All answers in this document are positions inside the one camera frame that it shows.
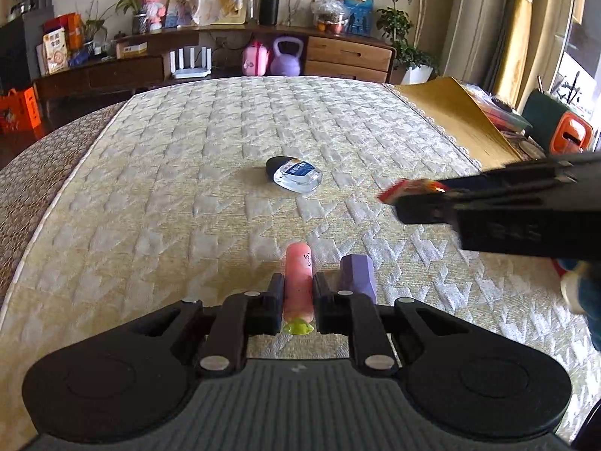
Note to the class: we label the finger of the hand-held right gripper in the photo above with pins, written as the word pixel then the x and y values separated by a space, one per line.
pixel 425 209
pixel 516 174

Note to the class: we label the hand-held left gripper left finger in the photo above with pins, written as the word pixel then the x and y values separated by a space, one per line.
pixel 277 305

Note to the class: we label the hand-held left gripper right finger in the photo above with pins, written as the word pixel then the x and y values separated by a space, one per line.
pixel 321 300

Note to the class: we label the small red white box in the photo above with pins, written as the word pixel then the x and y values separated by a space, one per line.
pixel 413 188

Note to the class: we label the pink carrot-shaped stick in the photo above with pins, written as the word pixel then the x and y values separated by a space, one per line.
pixel 298 277

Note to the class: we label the person's right forearm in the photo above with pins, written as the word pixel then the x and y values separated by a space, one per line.
pixel 587 300

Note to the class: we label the purple hexagonal block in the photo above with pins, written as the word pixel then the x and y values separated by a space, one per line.
pixel 357 275

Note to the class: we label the stack of books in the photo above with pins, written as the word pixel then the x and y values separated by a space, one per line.
pixel 497 112

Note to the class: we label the green orange desk organizer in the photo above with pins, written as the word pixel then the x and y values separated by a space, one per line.
pixel 540 112

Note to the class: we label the yellow cloth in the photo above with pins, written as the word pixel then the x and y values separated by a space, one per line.
pixel 446 112

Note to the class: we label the clear bottle black cap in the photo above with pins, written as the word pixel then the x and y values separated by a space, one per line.
pixel 296 174

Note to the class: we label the potted plant white pot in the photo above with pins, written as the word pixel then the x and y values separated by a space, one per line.
pixel 415 74

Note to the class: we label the yellow curtain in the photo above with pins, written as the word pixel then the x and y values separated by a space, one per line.
pixel 526 33

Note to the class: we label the beige curtain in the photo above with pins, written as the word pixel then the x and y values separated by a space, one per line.
pixel 469 19

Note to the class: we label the wooden cabinet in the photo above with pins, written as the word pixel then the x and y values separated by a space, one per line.
pixel 347 56

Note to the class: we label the purple kettlebell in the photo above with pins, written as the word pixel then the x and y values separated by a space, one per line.
pixel 286 63

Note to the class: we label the blue photo box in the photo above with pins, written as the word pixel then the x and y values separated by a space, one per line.
pixel 359 16

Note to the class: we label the plastic bag of fruit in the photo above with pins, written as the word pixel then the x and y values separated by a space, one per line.
pixel 328 16

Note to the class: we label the pink toy case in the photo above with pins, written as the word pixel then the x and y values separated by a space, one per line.
pixel 256 61

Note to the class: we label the white router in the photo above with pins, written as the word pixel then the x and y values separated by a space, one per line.
pixel 190 68

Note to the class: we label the black speaker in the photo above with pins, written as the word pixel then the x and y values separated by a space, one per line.
pixel 269 9

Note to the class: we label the brown patterned blanket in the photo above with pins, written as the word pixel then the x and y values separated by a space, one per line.
pixel 37 188

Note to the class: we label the cardboard box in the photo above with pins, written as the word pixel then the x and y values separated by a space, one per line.
pixel 131 50

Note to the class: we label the small leafy plant pot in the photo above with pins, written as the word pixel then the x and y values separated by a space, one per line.
pixel 140 23

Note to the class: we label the orange bag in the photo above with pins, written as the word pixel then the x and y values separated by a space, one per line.
pixel 19 110

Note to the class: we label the orange white carton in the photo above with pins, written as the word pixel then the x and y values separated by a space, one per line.
pixel 55 54

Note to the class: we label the black television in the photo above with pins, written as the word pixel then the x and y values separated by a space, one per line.
pixel 19 51

